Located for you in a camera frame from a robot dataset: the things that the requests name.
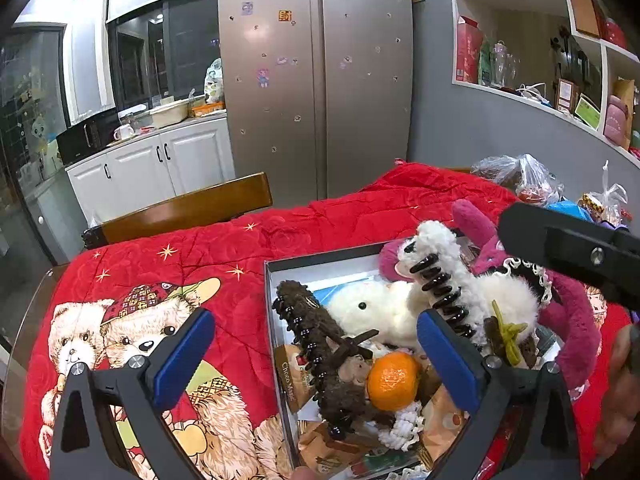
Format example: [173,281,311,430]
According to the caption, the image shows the dark kitchen window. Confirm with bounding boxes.
[105,0,221,113]

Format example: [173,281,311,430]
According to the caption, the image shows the blue plastic bag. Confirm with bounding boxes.
[545,201,596,221]

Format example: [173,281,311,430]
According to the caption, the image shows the brown snack packet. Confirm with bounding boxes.
[300,422,371,480]
[274,344,321,413]
[420,385,471,456]

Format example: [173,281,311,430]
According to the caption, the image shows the brown fluffy hair claw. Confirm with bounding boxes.
[272,280,396,441]

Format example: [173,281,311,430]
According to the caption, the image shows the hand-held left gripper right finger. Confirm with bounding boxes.
[416,308,583,480]

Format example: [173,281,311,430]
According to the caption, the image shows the green box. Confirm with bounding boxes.
[479,40,496,86]

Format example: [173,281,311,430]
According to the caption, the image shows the white fluffy hair claw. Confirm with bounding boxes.
[395,220,538,348]

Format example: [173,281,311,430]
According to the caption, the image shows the white crochet scrunchie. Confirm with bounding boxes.
[377,402,423,453]

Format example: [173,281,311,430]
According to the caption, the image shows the silver refrigerator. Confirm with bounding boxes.
[217,0,416,201]

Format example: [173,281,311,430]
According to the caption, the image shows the white wall shelf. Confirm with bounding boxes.
[447,0,640,161]

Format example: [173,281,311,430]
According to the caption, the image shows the white kitchen cabinets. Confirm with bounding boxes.
[65,115,236,221]

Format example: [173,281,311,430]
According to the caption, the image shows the pink bag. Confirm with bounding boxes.
[604,95,631,143]

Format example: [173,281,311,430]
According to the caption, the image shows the brown hair tie green bow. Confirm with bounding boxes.
[482,300,538,368]

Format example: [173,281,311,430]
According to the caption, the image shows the magenta plush toy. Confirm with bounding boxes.
[377,199,603,401]

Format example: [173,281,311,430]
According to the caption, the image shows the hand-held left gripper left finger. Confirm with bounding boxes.
[49,307,217,480]

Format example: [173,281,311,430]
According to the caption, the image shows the black cardboard box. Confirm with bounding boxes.
[263,240,571,480]

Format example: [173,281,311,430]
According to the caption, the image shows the green card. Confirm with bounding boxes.
[574,96,601,128]

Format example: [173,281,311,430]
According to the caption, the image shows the person's right hand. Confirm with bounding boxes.
[597,325,640,468]

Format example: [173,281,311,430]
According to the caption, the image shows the flat red box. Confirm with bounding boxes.
[602,17,628,51]

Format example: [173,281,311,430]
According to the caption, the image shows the red gift box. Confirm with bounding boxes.
[455,16,483,85]

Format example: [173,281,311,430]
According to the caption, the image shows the black microwave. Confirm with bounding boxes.
[56,110,118,166]

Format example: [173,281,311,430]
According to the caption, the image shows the brown box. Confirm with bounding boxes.
[567,0,601,38]

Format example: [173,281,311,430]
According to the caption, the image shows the small picture frame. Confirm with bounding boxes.
[555,79,578,111]

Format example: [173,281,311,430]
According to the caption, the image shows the black and white lace scrunchie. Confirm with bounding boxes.
[502,255,556,306]

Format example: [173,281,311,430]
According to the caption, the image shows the printed white bag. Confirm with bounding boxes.
[205,58,226,103]

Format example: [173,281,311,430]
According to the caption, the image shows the clear glasses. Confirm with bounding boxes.
[492,42,518,88]

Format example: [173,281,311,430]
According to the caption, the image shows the glass door with stickers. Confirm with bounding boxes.
[0,25,71,341]

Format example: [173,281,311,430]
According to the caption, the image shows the large orange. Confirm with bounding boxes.
[366,351,421,412]

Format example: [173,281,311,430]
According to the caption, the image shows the white plush toy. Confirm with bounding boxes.
[327,280,416,348]

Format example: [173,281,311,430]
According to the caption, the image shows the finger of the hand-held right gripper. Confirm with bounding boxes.
[499,202,640,306]

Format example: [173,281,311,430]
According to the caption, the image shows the cream basin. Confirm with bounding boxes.
[149,100,191,128]

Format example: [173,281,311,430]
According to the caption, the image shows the red bear print blanket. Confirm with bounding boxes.
[20,160,633,480]

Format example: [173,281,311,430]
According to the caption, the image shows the clear plastic bag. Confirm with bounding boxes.
[580,160,628,226]
[470,154,563,206]

